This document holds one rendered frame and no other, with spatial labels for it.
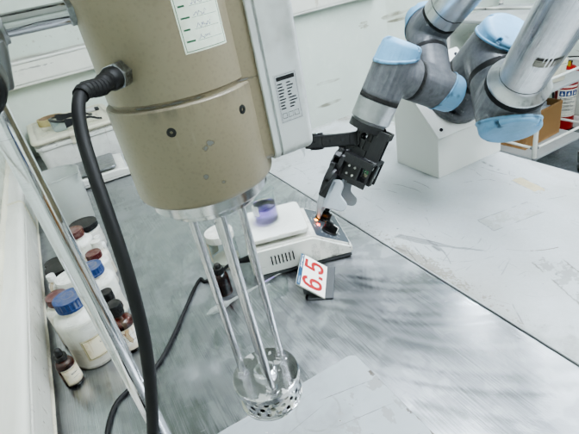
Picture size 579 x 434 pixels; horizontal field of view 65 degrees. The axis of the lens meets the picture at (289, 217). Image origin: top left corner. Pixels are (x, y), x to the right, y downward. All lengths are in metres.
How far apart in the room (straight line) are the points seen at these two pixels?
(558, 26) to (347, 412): 0.62
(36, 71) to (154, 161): 1.82
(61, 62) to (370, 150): 1.51
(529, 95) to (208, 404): 0.75
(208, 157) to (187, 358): 0.53
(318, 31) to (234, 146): 2.25
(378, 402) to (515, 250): 0.41
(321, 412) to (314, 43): 2.12
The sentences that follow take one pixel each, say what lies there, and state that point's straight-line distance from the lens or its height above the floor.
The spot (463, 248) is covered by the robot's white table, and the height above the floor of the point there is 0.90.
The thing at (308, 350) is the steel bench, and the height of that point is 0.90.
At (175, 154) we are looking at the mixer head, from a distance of 0.29.
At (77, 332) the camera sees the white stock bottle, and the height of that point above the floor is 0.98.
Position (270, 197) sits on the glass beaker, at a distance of 0.86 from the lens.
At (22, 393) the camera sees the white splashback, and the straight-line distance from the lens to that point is 0.72.
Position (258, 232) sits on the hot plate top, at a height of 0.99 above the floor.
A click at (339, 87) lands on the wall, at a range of 2.65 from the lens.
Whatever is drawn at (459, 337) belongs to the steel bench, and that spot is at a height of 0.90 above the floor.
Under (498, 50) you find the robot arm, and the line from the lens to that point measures 1.03.
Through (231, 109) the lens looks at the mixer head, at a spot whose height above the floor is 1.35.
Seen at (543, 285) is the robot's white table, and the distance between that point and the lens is 0.84.
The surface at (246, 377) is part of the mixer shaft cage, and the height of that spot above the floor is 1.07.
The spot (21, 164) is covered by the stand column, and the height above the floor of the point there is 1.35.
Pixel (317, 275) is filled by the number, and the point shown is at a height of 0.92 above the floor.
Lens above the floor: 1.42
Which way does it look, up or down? 29 degrees down
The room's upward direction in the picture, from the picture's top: 12 degrees counter-clockwise
